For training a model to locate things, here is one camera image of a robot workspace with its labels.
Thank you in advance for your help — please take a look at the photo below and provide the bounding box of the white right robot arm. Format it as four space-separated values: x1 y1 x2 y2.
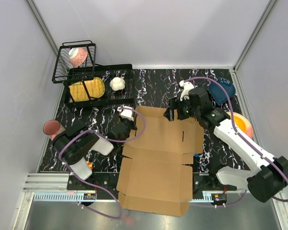
164 88 288 203

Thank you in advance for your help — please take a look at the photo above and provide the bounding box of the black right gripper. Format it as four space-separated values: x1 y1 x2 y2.
163 95 200 122

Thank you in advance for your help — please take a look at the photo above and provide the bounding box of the black wire dish rack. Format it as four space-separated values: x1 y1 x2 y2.
52 40 135 108

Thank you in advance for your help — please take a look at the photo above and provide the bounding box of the pink plate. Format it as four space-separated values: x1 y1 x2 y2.
233 112 253 138

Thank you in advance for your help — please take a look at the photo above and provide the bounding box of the dark blue bowl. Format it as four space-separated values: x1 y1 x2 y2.
208 78 236 105

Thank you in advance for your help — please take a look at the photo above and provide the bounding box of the brown cardboard box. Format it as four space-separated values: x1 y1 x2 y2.
117 105 204 217

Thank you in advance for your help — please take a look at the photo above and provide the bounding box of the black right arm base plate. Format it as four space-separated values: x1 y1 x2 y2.
192 173 237 194

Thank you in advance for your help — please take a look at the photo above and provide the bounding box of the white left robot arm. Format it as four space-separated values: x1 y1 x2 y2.
43 118 137 190

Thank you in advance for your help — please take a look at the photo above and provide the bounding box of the orange striped toy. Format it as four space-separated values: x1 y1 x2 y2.
86 161 93 170

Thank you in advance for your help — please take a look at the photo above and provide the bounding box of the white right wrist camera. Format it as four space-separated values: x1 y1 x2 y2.
179 80 194 101

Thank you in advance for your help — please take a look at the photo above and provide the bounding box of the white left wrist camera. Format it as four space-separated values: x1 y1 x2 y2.
117 106 136 121

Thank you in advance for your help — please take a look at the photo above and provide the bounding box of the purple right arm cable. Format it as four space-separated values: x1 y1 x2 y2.
182 76 288 207

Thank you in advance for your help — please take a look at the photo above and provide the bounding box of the orange bowl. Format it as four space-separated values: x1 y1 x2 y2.
233 114 247 132

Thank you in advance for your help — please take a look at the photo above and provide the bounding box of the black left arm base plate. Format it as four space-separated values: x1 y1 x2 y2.
67 172 119 192

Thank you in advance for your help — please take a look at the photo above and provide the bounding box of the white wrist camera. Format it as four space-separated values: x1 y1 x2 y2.
179 80 194 101
117 106 136 121

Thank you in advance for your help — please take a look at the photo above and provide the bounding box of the yellow woven plate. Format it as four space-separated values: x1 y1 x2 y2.
69 77 105 102

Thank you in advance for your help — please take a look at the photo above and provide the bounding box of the pink patterned bowl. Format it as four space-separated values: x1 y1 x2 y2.
68 47 88 68

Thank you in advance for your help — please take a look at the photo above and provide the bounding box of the pink mug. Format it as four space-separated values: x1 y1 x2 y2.
43 120 65 141

